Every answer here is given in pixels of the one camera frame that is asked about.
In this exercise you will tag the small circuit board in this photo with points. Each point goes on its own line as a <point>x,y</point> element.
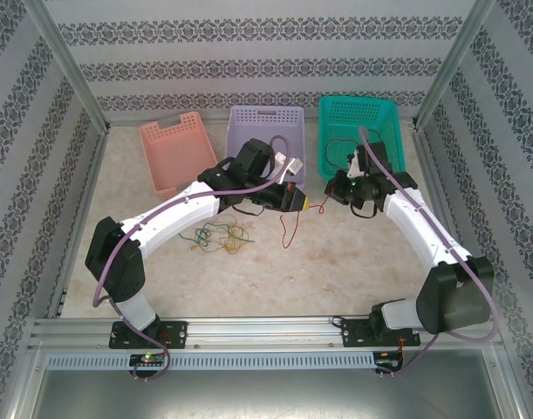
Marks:
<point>148,359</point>
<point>388,366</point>

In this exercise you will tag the pink perforated plastic basket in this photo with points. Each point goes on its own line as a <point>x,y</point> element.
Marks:
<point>174,144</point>

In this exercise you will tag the purple perforated plastic basket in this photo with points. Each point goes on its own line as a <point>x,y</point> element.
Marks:
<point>266,126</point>

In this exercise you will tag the aluminium frame post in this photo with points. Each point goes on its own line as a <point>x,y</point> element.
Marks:
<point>70,65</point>
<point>455,61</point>

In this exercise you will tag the teal perforated plastic basket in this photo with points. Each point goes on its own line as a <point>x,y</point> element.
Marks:
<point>357,113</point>

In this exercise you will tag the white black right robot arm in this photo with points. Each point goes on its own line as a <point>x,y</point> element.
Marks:
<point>414,227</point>

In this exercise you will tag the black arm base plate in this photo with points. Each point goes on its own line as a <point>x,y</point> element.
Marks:
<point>174,334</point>
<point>357,334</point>

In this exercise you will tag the aluminium side rail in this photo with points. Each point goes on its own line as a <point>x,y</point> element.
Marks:
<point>425,153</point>
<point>84,218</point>

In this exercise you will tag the wide aluminium base rail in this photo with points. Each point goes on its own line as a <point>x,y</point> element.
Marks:
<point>257,331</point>

